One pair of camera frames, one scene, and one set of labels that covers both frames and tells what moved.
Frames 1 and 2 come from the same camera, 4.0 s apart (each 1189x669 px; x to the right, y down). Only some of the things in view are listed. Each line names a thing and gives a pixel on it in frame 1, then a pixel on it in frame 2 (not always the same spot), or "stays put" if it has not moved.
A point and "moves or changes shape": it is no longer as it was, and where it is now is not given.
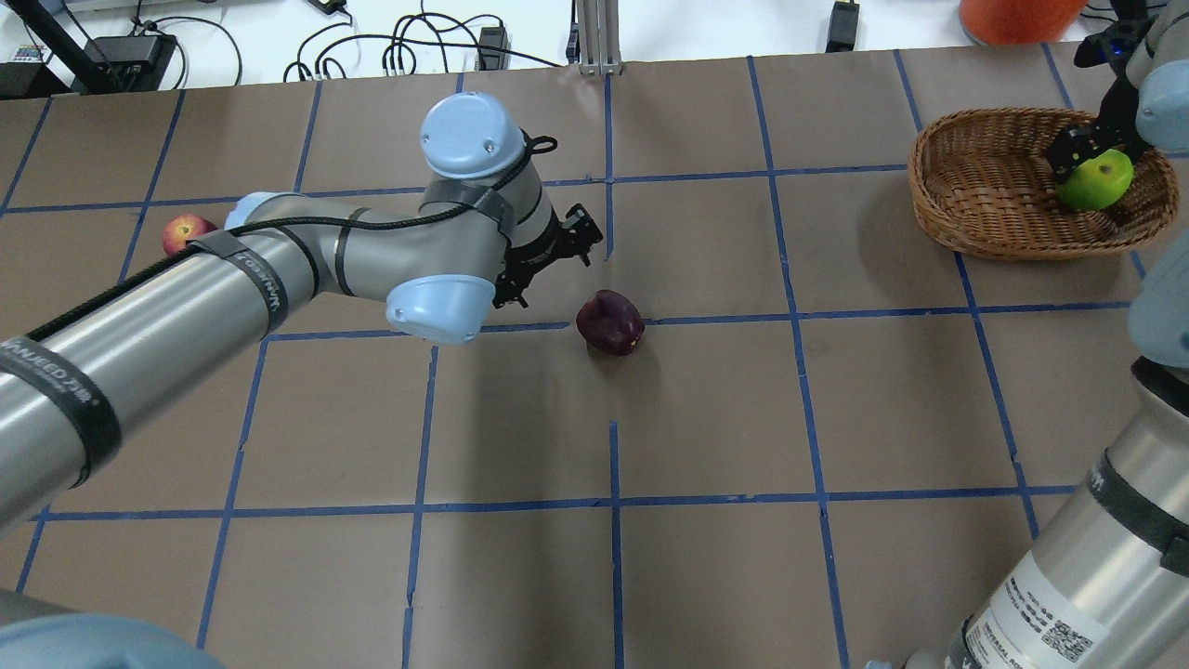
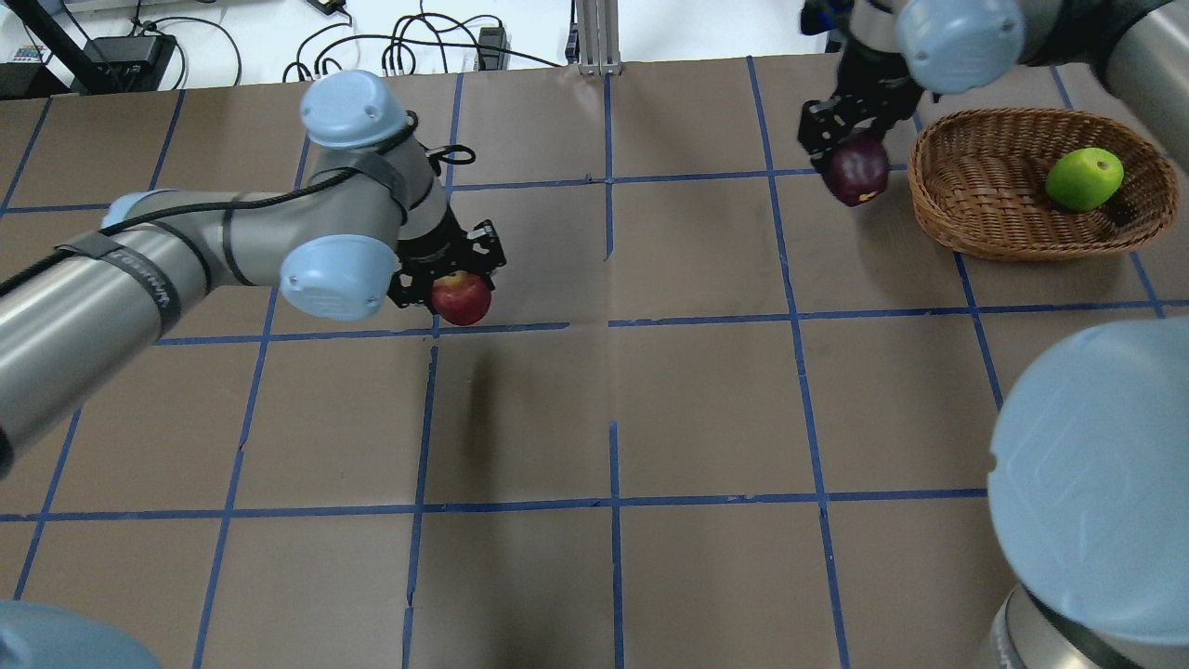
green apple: x=1096 y=182 stays put
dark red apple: x=609 y=323 → x=855 y=171
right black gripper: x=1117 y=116 → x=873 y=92
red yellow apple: x=183 y=227 moves or changes shape
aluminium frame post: x=598 y=37 stays put
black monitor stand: x=111 y=64 stays put
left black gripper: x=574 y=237 → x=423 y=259
